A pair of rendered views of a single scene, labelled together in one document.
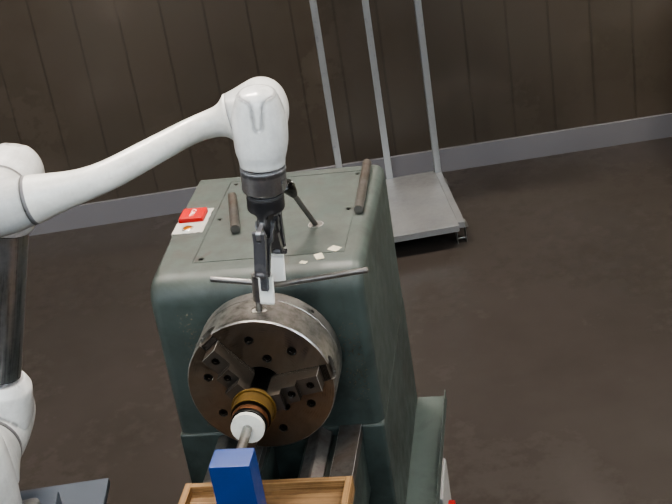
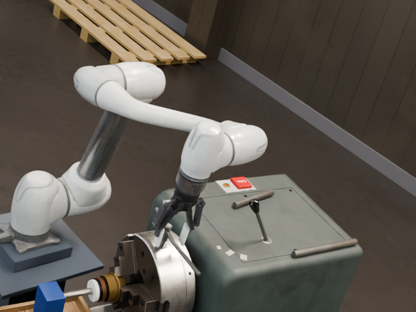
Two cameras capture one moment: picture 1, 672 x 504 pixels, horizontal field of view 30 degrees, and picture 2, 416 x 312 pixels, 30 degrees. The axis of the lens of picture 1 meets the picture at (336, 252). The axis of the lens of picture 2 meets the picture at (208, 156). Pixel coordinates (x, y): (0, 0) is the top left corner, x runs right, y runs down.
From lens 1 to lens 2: 1.44 m
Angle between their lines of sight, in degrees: 36
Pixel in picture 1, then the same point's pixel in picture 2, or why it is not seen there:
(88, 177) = (127, 104)
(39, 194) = (104, 94)
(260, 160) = (184, 164)
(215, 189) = (278, 183)
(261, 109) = (199, 137)
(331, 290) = (210, 273)
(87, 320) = not seen: hidden behind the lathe
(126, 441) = not seen: hidden behind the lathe
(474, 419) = not seen: outside the picture
